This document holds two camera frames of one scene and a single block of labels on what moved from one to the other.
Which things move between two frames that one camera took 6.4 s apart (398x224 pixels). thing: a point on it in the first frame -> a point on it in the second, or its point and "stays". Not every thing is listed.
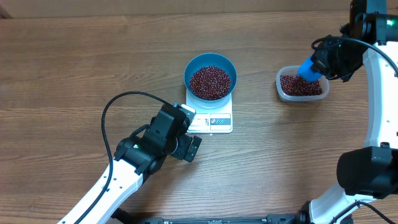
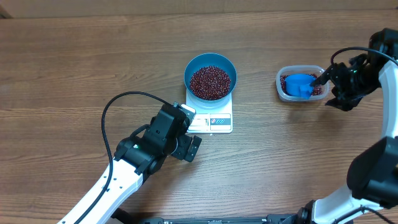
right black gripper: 320,62 -> 336,73
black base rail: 121,216 stays
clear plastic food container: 291,86 stays
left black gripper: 181,152 stays
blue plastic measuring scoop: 306,71 -> 300,85
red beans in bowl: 210,83 stays
